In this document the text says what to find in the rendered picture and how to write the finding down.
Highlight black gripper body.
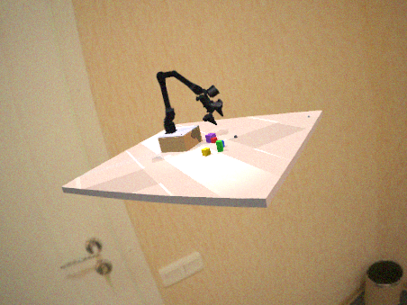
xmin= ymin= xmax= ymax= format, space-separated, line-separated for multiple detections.
xmin=203 ymin=100 xmax=213 ymax=121

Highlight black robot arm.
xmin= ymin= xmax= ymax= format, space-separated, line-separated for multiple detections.
xmin=157 ymin=71 xmax=223 ymax=134

